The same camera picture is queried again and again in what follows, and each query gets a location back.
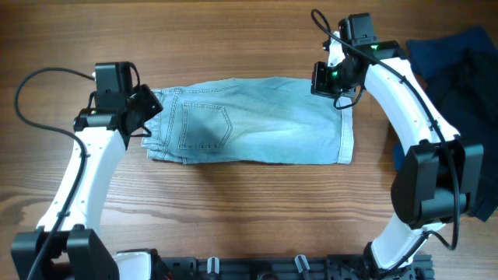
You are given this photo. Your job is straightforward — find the navy blue garment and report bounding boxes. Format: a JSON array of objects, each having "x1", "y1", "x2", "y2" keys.
[{"x1": 392, "y1": 26, "x2": 497, "y2": 172}]

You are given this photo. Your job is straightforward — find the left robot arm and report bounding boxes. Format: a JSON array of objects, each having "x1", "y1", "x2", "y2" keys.
[{"x1": 11, "y1": 61, "x2": 168, "y2": 279}]

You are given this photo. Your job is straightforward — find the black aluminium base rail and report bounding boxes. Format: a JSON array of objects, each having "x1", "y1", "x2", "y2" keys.
[{"x1": 155, "y1": 254, "x2": 434, "y2": 280}]

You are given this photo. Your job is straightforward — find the light blue denim shorts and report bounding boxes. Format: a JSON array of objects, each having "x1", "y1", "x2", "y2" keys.
[{"x1": 142, "y1": 77, "x2": 354, "y2": 165}]

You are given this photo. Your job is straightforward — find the black left camera cable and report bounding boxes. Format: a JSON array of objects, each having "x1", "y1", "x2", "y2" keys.
[{"x1": 14, "y1": 67, "x2": 96, "y2": 280}]

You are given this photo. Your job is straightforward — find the black camera cable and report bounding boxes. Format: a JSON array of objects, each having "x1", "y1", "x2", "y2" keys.
[
  {"x1": 310, "y1": 9, "x2": 462, "y2": 273},
  {"x1": 14, "y1": 67, "x2": 96, "y2": 280}
]

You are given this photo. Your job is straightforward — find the black garment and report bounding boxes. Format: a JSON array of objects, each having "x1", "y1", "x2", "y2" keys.
[{"x1": 426, "y1": 49, "x2": 497, "y2": 222}]

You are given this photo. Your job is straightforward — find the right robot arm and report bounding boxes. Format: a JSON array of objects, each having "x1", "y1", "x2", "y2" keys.
[{"x1": 310, "y1": 9, "x2": 483, "y2": 279}]

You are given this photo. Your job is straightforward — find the black right camera cable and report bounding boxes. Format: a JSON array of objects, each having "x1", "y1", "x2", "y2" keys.
[{"x1": 310, "y1": 9, "x2": 462, "y2": 273}]

